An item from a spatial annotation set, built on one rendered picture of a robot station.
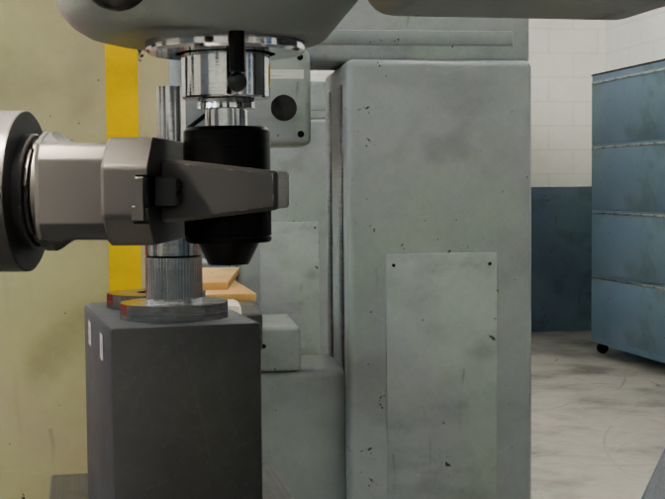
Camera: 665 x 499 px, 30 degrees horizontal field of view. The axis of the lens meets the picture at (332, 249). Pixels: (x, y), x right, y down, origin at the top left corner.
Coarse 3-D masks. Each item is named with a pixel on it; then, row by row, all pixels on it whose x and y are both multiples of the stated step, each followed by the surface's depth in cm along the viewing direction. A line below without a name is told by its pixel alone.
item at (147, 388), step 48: (144, 288) 116; (96, 336) 105; (144, 336) 96; (192, 336) 97; (240, 336) 98; (96, 384) 106; (144, 384) 96; (192, 384) 97; (240, 384) 98; (96, 432) 107; (144, 432) 96; (192, 432) 97; (240, 432) 98; (96, 480) 108; (144, 480) 96; (192, 480) 98; (240, 480) 99
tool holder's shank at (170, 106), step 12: (156, 96) 101; (168, 96) 101; (180, 96) 101; (156, 108) 101; (168, 108) 101; (180, 108) 101; (156, 120) 102; (168, 120) 101; (180, 120) 101; (168, 132) 101; (180, 132) 101
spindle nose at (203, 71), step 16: (192, 64) 65; (208, 64) 64; (224, 64) 64; (256, 64) 65; (192, 80) 65; (208, 80) 64; (224, 80) 64; (256, 80) 65; (192, 96) 65; (208, 96) 65; (224, 96) 65; (240, 96) 65; (256, 96) 65
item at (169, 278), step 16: (176, 240) 100; (160, 256) 100; (176, 256) 100; (192, 256) 101; (160, 272) 100; (176, 272) 100; (192, 272) 101; (160, 288) 100; (176, 288) 100; (192, 288) 101
